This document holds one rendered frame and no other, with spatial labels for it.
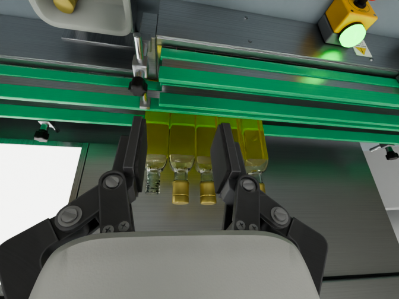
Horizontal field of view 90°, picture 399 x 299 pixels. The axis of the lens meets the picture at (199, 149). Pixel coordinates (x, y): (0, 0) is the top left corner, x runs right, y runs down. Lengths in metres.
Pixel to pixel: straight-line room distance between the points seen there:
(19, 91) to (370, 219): 1.00
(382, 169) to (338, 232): 1.84
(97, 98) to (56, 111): 0.13
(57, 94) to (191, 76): 0.28
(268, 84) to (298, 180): 0.39
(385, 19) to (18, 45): 0.84
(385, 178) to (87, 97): 2.46
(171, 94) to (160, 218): 0.30
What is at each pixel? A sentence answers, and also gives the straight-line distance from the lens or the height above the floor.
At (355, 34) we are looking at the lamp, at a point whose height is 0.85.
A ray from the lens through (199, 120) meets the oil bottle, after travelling 0.47.
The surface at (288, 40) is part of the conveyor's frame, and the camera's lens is 0.54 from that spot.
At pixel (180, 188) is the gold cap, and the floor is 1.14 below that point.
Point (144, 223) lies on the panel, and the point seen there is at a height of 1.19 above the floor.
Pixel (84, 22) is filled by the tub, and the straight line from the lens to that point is 0.52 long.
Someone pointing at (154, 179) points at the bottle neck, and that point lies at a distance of 0.42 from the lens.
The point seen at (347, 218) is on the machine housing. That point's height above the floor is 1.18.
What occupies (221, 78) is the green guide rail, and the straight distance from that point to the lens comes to 0.41.
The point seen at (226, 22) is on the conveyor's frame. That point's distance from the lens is 0.51.
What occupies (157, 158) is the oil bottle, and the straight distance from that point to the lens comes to 0.42.
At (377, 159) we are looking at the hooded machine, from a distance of 2.59.
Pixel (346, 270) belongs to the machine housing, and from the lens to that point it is 0.77.
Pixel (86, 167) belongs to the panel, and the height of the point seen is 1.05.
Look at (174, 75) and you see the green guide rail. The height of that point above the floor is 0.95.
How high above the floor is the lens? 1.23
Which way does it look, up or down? 24 degrees down
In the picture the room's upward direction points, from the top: 179 degrees clockwise
